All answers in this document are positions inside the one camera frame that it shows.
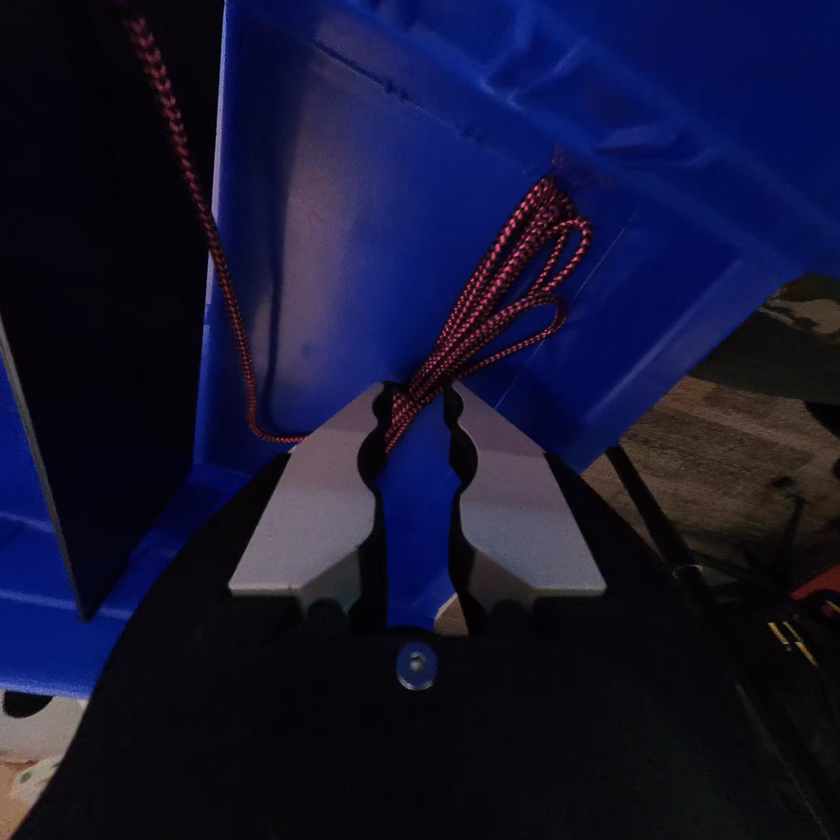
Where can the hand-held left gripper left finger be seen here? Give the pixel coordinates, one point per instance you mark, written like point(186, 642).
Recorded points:
point(302, 525)

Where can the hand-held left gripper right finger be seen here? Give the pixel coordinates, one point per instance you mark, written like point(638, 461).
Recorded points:
point(531, 525)

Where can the tagged blue plastic bin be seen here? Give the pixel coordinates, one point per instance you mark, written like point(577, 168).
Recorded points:
point(394, 197)

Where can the person's camouflage trousers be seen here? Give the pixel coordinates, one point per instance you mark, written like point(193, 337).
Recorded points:
point(787, 341)

